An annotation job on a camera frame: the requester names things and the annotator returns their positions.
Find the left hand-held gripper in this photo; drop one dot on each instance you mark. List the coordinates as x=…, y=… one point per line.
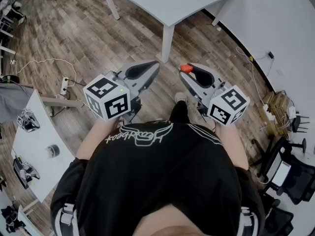
x=108, y=99

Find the black tape roll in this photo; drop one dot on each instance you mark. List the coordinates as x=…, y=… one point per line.
x=53, y=151

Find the wooden crate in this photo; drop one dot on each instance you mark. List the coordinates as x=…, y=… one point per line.
x=278, y=102

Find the person's face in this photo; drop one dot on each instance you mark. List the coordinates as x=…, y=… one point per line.
x=184, y=220

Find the person's black t-shirt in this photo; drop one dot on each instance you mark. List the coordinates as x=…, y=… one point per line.
x=157, y=176

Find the red strawberry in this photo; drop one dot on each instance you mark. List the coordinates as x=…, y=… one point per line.
x=186, y=68

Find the person's black trouser leg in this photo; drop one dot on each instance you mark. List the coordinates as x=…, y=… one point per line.
x=179, y=112

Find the white side table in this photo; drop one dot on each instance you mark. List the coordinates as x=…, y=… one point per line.
x=29, y=141

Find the silver laptop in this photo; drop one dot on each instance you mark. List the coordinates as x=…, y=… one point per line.
x=281, y=173

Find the grey cloth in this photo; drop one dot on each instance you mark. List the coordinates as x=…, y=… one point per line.
x=12, y=102

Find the black charger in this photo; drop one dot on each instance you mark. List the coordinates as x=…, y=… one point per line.
x=271, y=54

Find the person's left forearm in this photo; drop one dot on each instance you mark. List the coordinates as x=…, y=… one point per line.
x=96, y=136

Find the person's right forearm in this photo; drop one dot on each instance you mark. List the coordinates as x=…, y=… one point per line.
x=232, y=144

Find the white power strip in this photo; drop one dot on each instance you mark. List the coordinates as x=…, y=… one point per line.
x=268, y=111
x=64, y=85

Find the black office chair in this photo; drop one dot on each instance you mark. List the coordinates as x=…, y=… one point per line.
x=297, y=176

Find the black mesh chair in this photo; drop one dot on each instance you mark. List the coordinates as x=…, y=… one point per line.
x=280, y=220

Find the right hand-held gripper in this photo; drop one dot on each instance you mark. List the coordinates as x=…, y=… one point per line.
x=227, y=106

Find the black router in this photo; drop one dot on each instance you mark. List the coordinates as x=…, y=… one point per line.
x=297, y=124

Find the spare grey hand-held gripper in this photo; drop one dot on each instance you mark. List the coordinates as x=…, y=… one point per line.
x=28, y=122
x=24, y=172

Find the person's beige shoe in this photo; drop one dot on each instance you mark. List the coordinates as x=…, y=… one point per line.
x=180, y=97

